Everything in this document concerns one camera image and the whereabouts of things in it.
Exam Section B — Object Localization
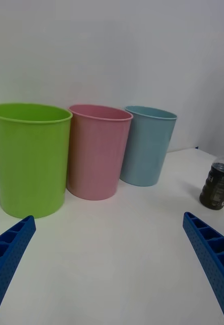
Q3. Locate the pale blue plastic waste bin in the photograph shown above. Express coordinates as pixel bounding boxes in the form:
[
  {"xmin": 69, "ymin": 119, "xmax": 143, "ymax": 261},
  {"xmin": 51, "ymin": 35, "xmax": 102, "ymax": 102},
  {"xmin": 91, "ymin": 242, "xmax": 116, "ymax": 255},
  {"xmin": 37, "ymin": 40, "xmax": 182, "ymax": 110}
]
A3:
[{"xmin": 119, "ymin": 105, "xmax": 178, "ymax": 187}]

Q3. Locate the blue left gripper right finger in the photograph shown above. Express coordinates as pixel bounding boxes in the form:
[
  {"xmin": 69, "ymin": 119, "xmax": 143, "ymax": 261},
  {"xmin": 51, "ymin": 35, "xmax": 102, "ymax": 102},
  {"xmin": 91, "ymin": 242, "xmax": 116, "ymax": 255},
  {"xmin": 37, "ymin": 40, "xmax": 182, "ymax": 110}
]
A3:
[{"xmin": 182, "ymin": 212, "xmax": 224, "ymax": 325}]

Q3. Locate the green plastic waste bin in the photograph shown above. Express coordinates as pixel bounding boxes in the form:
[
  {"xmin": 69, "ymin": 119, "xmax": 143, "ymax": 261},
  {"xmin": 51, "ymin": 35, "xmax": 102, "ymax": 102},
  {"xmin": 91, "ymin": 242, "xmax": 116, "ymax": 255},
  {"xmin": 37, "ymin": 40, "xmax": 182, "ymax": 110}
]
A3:
[{"xmin": 0, "ymin": 103, "xmax": 73, "ymax": 219}]

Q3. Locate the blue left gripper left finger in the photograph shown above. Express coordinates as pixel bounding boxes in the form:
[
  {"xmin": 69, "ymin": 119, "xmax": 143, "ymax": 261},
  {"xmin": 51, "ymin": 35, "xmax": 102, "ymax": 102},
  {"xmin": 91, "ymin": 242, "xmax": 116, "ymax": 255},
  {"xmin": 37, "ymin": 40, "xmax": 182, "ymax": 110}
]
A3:
[{"xmin": 0, "ymin": 215, "xmax": 37, "ymax": 317}]

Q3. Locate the pink plastic waste bin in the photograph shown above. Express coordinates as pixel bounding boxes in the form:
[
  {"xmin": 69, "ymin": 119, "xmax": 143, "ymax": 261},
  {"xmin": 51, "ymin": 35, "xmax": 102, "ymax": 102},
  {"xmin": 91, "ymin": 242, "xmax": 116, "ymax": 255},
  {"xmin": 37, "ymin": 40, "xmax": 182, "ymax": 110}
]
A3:
[{"xmin": 66, "ymin": 104, "xmax": 134, "ymax": 201}]

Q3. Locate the dark drink bottle black cap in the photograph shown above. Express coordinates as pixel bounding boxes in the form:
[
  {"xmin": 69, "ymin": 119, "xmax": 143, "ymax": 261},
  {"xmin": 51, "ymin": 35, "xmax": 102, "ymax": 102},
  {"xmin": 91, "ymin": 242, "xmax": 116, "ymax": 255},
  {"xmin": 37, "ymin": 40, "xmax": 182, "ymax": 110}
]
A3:
[{"xmin": 199, "ymin": 144, "xmax": 224, "ymax": 211}]

